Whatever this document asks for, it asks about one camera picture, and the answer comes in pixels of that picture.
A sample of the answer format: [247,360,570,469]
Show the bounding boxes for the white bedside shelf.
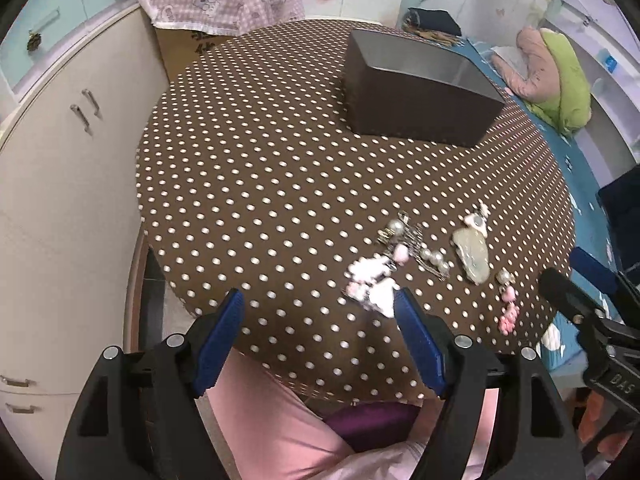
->
[545,0,640,161]

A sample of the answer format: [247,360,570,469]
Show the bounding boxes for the pink green pillow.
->
[492,27,593,136]

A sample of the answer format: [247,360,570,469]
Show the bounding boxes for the mint green drawers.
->
[0,0,146,106]

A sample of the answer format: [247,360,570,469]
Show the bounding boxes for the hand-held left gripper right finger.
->
[392,287,586,480]

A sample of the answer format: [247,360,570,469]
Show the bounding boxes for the pearl drop earrings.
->
[417,246,453,281]

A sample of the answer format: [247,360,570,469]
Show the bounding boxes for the person's pink trousers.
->
[200,347,501,480]

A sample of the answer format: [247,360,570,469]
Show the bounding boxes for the purple cushion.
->
[322,402,421,453]

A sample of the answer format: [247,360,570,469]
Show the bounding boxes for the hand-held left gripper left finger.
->
[55,287,246,480]

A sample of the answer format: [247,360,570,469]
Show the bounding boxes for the pink white brooch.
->
[461,202,493,233]

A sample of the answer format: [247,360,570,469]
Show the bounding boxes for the pale green jade pendant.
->
[452,227,496,286]

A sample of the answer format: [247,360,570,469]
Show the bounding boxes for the gold pearl hair clip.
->
[376,211,426,253]

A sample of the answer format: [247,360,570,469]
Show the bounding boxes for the brown cardboard box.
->
[152,22,236,83]

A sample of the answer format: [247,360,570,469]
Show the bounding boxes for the pink pearl dangle earring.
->
[495,267,518,333]

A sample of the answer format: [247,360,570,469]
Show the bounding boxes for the teal bed sheet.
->
[462,35,640,376]

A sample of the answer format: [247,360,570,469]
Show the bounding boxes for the round polka dot table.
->
[134,19,576,406]

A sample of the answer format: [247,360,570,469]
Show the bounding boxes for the dark blue garment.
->
[597,165,640,271]

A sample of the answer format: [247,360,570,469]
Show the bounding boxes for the folded dark clothes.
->
[400,7,463,46]

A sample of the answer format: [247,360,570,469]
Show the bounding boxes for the cream cabinet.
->
[0,2,168,461]

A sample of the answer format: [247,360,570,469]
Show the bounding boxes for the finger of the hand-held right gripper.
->
[570,246,640,306]
[538,267,608,331]

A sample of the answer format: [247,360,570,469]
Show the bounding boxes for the brown metal-lined box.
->
[344,29,507,148]

